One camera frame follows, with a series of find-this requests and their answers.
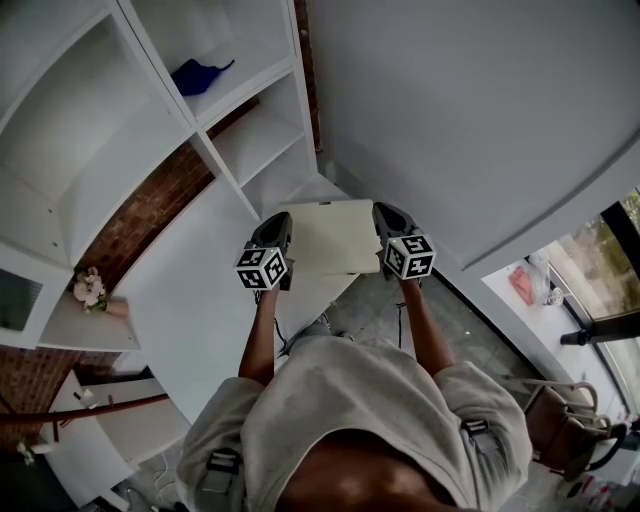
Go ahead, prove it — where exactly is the white table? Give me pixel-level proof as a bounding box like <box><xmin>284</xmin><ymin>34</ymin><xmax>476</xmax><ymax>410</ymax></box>
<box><xmin>113</xmin><ymin>174</ymin><xmax>362</xmax><ymax>426</ymax></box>

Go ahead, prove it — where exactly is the clear plastic bag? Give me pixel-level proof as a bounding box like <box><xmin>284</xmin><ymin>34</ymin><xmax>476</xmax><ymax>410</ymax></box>
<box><xmin>527</xmin><ymin>249</ymin><xmax>554</xmax><ymax>296</ymax></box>

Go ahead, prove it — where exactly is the grey strap with black buckle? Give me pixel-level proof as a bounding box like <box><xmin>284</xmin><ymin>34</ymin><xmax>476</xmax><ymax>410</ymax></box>
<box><xmin>459</xmin><ymin>417</ymin><xmax>497</xmax><ymax>454</ymax></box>
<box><xmin>200</xmin><ymin>446</ymin><xmax>243</xmax><ymax>501</ymax></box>

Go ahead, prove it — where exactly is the reddish brown wooden pole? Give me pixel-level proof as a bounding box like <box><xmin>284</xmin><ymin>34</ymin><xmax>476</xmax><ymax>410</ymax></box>
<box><xmin>0</xmin><ymin>392</ymin><xmax>170</xmax><ymax>429</ymax></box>

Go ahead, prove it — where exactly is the brown chair with beige frame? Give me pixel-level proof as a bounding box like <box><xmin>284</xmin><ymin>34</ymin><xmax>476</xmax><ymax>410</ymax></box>
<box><xmin>504</xmin><ymin>374</ymin><xmax>629</xmax><ymax>484</ymax></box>

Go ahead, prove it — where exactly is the cream item board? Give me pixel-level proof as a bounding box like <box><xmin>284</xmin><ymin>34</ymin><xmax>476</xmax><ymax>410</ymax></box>
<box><xmin>277</xmin><ymin>198</ymin><xmax>387</xmax><ymax>277</ymax></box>

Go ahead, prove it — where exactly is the blue cloth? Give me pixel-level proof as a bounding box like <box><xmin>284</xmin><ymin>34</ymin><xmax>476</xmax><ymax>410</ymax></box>
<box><xmin>169</xmin><ymin>57</ymin><xmax>236</xmax><ymax>98</ymax></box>

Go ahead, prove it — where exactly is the person's grey shoe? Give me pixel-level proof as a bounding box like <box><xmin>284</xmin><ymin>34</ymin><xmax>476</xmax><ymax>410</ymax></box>
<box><xmin>293</xmin><ymin>312</ymin><xmax>333</xmax><ymax>342</ymax></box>

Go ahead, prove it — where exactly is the pale pink flower bouquet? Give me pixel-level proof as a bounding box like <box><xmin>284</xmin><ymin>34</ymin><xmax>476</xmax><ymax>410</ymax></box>
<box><xmin>72</xmin><ymin>266</ymin><xmax>129</xmax><ymax>318</ymax></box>

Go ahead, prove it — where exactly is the low white cabinet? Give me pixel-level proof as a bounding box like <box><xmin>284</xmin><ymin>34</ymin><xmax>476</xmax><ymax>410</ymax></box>
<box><xmin>38</xmin><ymin>368</ymin><xmax>193</xmax><ymax>507</ymax></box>

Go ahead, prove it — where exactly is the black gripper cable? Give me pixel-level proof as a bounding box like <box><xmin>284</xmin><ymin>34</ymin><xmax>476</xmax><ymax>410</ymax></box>
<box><xmin>394</xmin><ymin>299</ymin><xmax>407</xmax><ymax>351</ymax></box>
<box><xmin>253</xmin><ymin>290</ymin><xmax>292</xmax><ymax>357</ymax></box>

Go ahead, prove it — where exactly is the black window frame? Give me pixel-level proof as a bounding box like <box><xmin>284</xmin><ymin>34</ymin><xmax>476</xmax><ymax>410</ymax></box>
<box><xmin>559</xmin><ymin>199</ymin><xmax>640</xmax><ymax>347</ymax></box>

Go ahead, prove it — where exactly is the person's grey shirt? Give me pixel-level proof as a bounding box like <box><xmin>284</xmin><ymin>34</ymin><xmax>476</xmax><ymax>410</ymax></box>
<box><xmin>175</xmin><ymin>333</ymin><xmax>533</xmax><ymax>512</ymax></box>

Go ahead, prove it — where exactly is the person's right forearm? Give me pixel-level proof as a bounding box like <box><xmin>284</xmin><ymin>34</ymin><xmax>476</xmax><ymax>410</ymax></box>
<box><xmin>398</xmin><ymin>277</ymin><xmax>457</xmax><ymax>377</ymax></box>

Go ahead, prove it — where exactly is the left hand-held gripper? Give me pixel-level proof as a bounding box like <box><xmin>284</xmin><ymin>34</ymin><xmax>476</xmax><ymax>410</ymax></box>
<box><xmin>234</xmin><ymin>210</ymin><xmax>296</xmax><ymax>292</ymax></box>

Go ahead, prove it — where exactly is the person's left forearm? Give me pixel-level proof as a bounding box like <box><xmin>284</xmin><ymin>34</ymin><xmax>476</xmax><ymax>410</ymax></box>
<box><xmin>237</xmin><ymin>287</ymin><xmax>282</xmax><ymax>387</ymax></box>

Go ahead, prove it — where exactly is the dark screen panel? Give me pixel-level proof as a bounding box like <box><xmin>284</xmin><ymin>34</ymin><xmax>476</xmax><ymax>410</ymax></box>
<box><xmin>0</xmin><ymin>268</ymin><xmax>45</xmax><ymax>332</ymax></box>

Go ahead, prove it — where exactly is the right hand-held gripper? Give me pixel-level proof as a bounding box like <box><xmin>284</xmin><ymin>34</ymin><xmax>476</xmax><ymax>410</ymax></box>
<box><xmin>371</xmin><ymin>201</ymin><xmax>438</xmax><ymax>281</ymax></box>

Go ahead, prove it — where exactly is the white shelf unit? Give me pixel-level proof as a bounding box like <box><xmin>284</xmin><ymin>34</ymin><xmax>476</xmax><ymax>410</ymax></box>
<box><xmin>0</xmin><ymin>0</ymin><xmax>321</xmax><ymax>352</ymax></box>

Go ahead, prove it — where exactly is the person's bare chest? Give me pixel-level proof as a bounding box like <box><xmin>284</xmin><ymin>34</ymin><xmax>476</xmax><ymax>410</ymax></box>
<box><xmin>277</xmin><ymin>430</ymin><xmax>461</xmax><ymax>512</ymax></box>

